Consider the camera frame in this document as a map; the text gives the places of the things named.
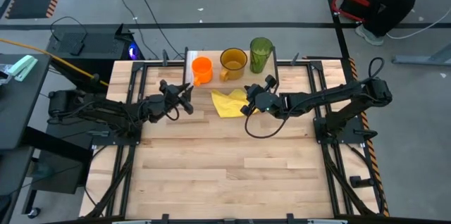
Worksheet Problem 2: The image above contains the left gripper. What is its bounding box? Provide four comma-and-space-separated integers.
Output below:
159, 79, 194, 116

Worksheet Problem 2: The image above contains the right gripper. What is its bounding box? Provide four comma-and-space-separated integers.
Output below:
240, 73, 278, 117

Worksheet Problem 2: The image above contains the orange plastic cup with handle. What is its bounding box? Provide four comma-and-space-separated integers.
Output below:
191, 56, 214, 87

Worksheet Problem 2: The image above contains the amber yellow mug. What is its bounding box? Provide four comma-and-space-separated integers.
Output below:
218, 47, 249, 82

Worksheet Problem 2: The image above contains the green faceted glass tumbler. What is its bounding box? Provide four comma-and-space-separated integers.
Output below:
249, 37, 275, 75

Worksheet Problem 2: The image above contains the wooden shelf with black legs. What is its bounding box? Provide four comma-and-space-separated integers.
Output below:
182, 46, 281, 102

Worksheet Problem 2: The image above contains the yellow cloth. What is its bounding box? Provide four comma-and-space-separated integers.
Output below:
210, 88, 260, 119

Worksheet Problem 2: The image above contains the black computer tower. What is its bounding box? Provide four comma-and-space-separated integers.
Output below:
47, 23, 145, 94

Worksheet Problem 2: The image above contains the orange black striped edge strip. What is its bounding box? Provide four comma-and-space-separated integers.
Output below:
348, 58, 390, 218

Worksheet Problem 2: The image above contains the black storage box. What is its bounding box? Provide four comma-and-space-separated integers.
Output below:
31, 149, 89, 195

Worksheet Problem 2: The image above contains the person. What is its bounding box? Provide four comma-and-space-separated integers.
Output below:
352, 0, 423, 46

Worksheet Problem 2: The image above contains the grey metal table foot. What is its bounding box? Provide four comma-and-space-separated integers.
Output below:
391, 44, 451, 66

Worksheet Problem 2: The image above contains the mint green stapler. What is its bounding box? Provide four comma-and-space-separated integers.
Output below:
7, 54, 39, 82

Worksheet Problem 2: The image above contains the black side desk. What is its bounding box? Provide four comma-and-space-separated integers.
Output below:
0, 53, 52, 224

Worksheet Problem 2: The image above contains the clear plastic bag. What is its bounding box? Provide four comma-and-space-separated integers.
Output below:
0, 63, 15, 86

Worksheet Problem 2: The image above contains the black caster wheel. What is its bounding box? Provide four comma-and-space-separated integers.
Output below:
27, 206, 42, 220

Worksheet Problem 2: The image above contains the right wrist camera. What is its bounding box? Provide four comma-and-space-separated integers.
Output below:
255, 92, 283, 114

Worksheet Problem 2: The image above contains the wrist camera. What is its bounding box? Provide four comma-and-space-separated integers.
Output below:
142, 94, 166, 123
255, 92, 283, 114

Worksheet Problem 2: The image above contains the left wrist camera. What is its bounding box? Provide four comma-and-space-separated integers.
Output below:
142, 94, 166, 123

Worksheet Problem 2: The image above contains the black metal rig frame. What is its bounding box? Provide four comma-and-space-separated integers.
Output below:
84, 60, 385, 218

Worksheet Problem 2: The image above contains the long black floor cable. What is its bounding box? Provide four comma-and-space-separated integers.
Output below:
130, 0, 184, 59

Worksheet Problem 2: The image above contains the black adapter with cable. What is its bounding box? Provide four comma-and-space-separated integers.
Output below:
50, 15, 88, 56

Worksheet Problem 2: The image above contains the yellow cable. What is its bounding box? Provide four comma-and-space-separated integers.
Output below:
0, 37, 110, 87

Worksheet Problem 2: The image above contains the black knob handle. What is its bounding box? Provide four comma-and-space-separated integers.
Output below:
350, 175, 374, 189

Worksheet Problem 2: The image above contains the white floor cable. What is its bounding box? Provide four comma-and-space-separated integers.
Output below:
385, 5, 451, 40

